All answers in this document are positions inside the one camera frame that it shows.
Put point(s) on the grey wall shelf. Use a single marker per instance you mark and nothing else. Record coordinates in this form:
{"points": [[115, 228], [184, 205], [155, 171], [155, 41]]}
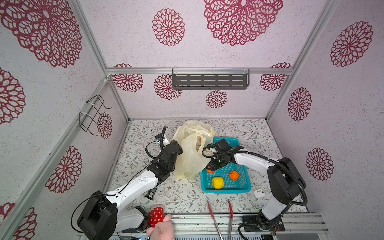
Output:
{"points": [[209, 81]]}

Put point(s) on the small black clip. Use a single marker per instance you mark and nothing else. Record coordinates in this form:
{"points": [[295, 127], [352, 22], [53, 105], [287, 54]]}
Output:
{"points": [[150, 194]]}

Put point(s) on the orange fruit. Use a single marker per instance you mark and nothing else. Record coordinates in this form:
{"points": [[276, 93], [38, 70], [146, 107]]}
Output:
{"points": [[234, 175], [209, 170]]}

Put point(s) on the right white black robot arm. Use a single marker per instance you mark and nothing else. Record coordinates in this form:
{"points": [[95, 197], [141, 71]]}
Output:
{"points": [[286, 183]]}

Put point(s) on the cream plastic bag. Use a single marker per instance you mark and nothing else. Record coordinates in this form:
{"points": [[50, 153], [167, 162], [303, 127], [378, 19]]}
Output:
{"points": [[192, 136]]}

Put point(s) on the black wire wall rack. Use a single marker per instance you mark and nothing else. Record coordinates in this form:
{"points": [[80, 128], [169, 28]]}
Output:
{"points": [[96, 120]]}

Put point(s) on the yellow lemon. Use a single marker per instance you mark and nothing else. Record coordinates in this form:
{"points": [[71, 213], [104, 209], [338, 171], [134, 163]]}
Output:
{"points": [[218, 183]]}

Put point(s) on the pink plush toy red cap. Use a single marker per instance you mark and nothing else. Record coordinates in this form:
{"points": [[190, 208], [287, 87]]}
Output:
{"points": [[160, 226]]}

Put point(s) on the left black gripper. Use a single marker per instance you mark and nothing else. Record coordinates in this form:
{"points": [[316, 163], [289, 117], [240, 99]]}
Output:
{"points": [[173, 142]]}

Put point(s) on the white earbuds case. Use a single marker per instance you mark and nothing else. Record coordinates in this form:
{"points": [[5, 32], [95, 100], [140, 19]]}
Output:
{"points": [[259, 193]]}

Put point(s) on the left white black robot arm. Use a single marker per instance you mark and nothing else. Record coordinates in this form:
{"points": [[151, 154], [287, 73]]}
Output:
{"points": [[105, 214]]}

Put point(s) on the teal plastic basket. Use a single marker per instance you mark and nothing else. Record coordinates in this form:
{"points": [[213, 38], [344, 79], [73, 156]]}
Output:
{"points": [[242, 185]]}

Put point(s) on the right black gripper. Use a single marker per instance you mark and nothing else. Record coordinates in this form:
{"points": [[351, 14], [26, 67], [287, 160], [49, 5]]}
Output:
{"points": [[212, 164]]}

